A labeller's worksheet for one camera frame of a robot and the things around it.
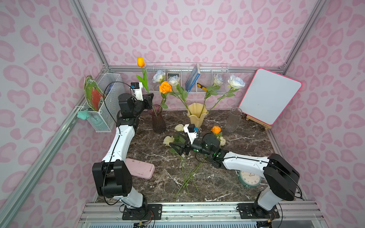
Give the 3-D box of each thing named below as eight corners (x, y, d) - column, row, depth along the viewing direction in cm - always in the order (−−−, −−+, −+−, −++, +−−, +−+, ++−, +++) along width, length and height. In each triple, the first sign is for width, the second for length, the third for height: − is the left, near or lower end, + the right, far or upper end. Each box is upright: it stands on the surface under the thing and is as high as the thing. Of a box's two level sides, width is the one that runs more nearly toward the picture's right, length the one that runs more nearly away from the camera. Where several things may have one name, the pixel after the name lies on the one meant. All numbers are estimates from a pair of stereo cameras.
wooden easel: (244, 120, 115) (245, 116, 112) (245, 118, 117) (246, 115, 113) (268, 131, 108) (271, 127, 105) (269, 129, 110) (272, 125, 106)
